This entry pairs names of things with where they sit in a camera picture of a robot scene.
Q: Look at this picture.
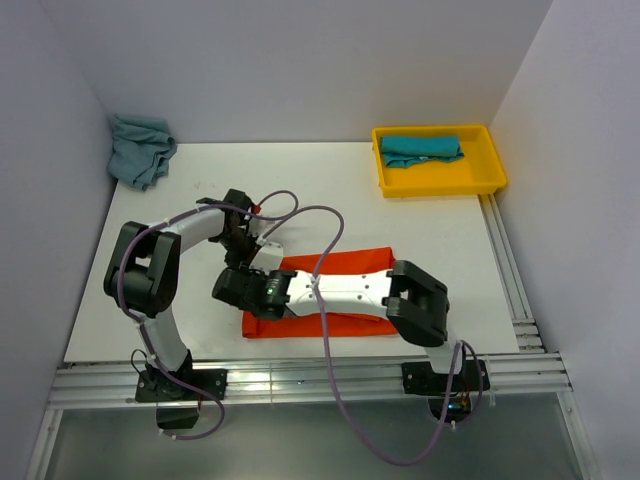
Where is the orange t shirt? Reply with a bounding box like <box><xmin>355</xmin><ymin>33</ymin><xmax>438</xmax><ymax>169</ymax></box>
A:
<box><xmin>242</xmin><ymin>246</ymin><xmax>397</xmax><ymax>340</ymax></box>

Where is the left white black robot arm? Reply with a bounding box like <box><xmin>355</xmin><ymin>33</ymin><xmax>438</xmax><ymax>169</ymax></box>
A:
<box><xmin>103</xmin><ymin>189</ymin><xmax>266</xmax><ymax>401</ymax></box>

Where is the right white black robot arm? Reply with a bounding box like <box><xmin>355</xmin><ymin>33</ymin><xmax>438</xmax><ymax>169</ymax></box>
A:
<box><xmin>212</xmin><ymin>261</ymin><xmax>468</xmax><ymax>390</ymax></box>

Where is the grey-blue crumpled t shirt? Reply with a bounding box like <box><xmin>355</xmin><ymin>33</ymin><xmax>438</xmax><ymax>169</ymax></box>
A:
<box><xmin>107</xmin><ymin>114</ymin><xmax>177</xmax><ymax>191</ymax></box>

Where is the teal rolled t shirt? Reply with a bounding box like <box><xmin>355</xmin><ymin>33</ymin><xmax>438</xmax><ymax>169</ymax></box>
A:
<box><xmin>379</xmin><ymin>136</ymin><xmax>465</xmax><ymax>168</ymax></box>

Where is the yellow plastic tray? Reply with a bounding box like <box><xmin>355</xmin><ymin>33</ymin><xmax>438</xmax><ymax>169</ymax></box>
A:
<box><xmin>372</xmin><ymin>125</ymin><xmax>508</xmax><ymax>198</ymax></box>

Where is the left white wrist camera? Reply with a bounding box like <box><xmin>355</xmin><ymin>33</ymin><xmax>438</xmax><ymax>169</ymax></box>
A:
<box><xmin>247</xmin><ymin>217</ymin><xmax>269</xmax><ymax>238</ymax></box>

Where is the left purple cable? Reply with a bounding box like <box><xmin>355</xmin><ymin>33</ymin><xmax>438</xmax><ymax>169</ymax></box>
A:
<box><xmin>118</xmin><ymin>189</ymin><xmax>300</xmax><ymax>442</ymax></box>

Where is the purple cable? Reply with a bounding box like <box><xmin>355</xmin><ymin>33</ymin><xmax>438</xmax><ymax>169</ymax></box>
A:
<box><xmin>118</xmin><ymin>189</ymin><xmax>300</xmax><ymax>442</ymax></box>
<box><xmin>254</xmin><ymin>204</ymin><xmax>484</xmax><ymax>466</ymax></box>

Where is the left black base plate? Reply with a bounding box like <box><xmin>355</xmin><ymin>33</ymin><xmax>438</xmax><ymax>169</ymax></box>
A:
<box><xmin>134</xmin><ymin>368</ymin><xmax>228</xmax><ymax>403</ymax></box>

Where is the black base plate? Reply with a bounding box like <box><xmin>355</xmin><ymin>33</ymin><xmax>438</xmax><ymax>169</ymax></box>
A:
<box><xmin>401</xmin><ymin>360</ymin><xmax>491</xmax><ymax>396</ymax></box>
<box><xmin>134</xmin><ymin>368</ymin><xmax>228</xmax><ymax>403</ymax></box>

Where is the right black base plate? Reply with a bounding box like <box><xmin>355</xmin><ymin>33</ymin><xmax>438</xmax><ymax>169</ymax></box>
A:
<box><xmin>401</xmin><ymin>360</ymin><xmax>491</xmax><ymax>396</ymax></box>

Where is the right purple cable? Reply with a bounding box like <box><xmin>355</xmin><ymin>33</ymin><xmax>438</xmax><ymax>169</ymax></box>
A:
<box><xmin>254</xmin><ymin>204</ymin><xmax>484</xmax><ymax>466</ymax></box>

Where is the aluminium right side rail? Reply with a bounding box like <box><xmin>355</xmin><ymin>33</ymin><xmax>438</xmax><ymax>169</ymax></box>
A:
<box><xmin>478</xmin><ymin>195</ymin><xmax>546</xmax><ymax>354</ymax></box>

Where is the aluminium front rail frame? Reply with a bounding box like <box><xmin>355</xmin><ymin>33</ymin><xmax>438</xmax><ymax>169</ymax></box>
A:
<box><xmin>26</xmin><ymin>350</ymin><xmax>602</xmax><ymax>479</ymax></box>

